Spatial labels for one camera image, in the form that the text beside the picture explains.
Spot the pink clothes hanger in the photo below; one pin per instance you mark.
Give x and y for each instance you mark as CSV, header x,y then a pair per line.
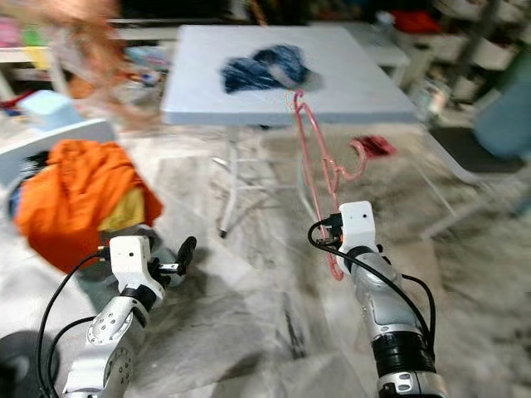
x,y
304,133

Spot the bright red folded cloth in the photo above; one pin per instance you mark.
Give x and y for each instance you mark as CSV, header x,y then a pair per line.
x,y
415,21

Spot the grey folding table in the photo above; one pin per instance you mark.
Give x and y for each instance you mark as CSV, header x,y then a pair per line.
x,y
357,83

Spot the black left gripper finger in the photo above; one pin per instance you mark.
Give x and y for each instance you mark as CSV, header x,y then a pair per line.
x,y
187,254

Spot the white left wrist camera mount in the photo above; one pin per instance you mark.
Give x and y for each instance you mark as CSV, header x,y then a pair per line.
x,y
133,259

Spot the black television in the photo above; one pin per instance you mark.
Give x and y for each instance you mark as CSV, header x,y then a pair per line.
x,y
174,8

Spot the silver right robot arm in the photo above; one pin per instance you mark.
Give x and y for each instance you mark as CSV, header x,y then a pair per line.
x,y
390,315

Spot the grey white folding chair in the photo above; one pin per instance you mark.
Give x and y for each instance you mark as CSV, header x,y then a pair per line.
x,y
481,153

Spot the light blue plastic box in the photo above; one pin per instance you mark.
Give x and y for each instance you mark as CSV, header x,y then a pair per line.
x,y
46,112

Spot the light blue cushion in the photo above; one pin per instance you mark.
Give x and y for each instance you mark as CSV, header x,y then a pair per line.
x,y
502,116

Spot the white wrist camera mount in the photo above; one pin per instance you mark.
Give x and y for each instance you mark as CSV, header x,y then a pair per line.
x,y
357,224
133,259

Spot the orange t-shirt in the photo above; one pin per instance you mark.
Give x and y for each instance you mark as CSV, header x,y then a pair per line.
x,y
83,199

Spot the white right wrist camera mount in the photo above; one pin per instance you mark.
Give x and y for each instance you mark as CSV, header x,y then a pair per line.
x,y
357,224

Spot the blue plaid shirt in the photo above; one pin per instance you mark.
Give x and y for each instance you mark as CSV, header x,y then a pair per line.
x,y
265,70

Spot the white child's chair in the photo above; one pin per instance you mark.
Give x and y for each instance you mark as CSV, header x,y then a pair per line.
x,y
83,131

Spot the yellow shirt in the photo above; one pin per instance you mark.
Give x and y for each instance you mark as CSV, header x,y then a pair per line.
x,y
129,211

